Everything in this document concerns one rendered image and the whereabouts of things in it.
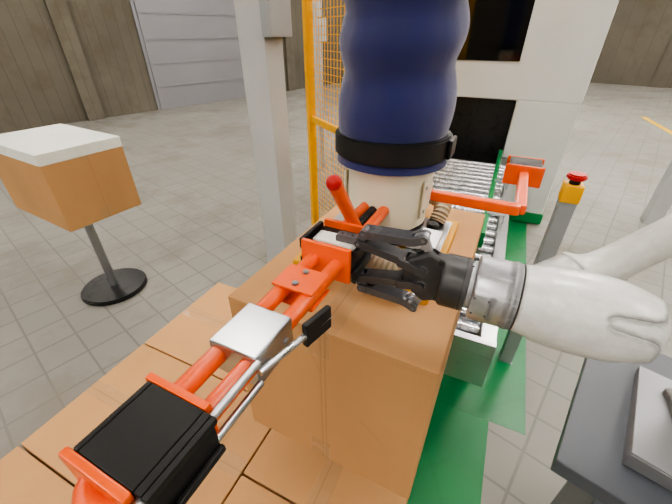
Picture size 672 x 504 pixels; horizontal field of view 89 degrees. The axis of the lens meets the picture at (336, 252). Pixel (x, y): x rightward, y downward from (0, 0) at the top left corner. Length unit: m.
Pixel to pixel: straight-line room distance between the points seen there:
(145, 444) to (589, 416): 0.93
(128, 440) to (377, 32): 0.57
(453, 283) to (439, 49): 0.35
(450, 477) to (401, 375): 1.14
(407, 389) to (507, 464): 1.23
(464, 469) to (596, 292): 1.33
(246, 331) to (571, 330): 0.36
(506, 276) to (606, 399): 0.68
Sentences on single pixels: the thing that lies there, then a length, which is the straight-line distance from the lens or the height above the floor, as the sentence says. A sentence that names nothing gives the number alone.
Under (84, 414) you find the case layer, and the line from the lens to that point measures 1.34.
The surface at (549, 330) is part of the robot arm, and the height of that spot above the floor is 1.20.
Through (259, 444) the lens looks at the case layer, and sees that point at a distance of 1.10.
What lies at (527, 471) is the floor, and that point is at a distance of 1.82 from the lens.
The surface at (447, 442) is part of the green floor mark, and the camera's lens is 1.76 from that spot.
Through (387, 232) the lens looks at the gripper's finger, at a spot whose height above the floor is 1.26.
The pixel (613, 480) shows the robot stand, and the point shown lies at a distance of 0.98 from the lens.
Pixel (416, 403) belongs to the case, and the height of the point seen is 0.99.
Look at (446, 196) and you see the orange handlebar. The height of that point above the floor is 1.20.
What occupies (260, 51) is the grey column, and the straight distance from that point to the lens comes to 2.00.
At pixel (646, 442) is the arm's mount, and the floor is 0.79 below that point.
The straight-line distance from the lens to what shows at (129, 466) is 0.33.
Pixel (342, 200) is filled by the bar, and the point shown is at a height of 1.28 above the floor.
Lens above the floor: 1.49
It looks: 33 degrees down
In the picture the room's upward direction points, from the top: straight up
